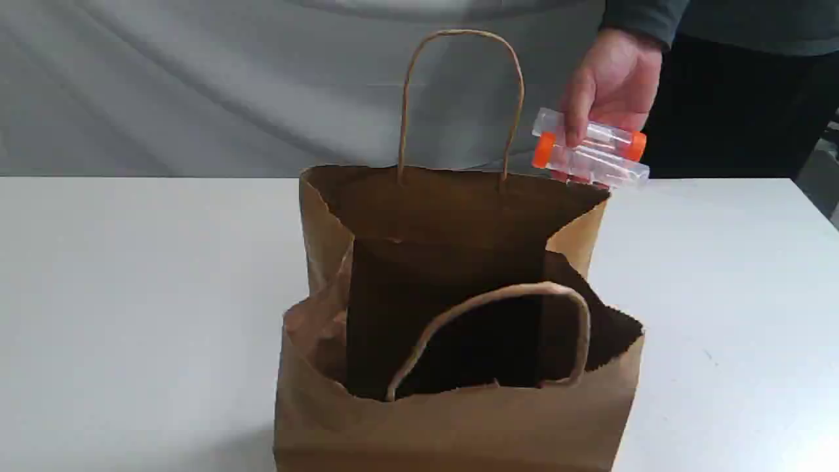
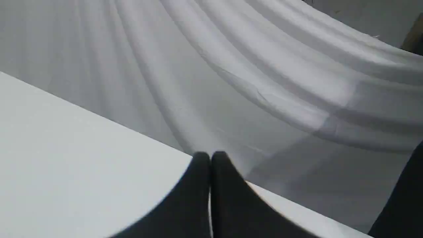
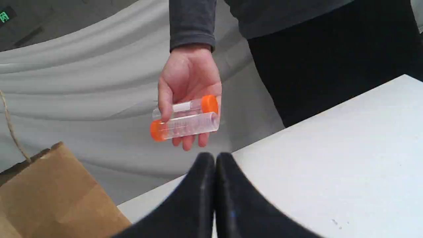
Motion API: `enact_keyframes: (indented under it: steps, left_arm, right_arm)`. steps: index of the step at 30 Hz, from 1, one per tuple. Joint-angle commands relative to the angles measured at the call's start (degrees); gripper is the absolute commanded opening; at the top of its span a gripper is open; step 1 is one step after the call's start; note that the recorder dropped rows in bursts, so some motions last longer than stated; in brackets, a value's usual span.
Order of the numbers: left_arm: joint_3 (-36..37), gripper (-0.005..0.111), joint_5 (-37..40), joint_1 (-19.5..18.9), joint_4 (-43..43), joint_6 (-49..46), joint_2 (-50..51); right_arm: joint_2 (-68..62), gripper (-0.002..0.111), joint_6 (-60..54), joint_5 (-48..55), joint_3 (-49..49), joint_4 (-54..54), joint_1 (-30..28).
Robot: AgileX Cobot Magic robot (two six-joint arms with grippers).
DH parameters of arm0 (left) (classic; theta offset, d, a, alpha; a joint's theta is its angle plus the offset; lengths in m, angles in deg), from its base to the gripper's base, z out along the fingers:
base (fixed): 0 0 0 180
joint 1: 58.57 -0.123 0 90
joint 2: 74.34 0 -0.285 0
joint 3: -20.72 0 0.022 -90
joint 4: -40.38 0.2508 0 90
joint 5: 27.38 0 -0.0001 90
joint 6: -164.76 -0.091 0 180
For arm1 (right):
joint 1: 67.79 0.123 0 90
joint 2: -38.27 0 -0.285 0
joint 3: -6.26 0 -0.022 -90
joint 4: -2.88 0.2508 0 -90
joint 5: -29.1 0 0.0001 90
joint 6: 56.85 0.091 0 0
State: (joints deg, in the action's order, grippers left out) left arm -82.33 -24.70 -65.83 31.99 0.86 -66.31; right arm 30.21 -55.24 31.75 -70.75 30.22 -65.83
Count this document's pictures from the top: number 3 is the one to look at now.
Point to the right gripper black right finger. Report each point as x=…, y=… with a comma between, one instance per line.
x=242, y=211

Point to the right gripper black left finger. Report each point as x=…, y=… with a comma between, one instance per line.
x=181, y=208

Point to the clear tube orange cap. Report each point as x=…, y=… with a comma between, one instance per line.
x=184, y=126
x=205, y=104

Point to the brown paper bag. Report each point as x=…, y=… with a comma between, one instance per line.
x=52, y=195

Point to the grey sleeved forearm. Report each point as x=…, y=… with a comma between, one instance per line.
x=192, y=22

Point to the person's bare right hand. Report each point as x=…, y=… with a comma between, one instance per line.
x=189, y=73

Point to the grey backdrop cloth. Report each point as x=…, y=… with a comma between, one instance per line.
x=95, y=90

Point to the person torso dark clothes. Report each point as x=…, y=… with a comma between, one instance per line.
x=314, y=54

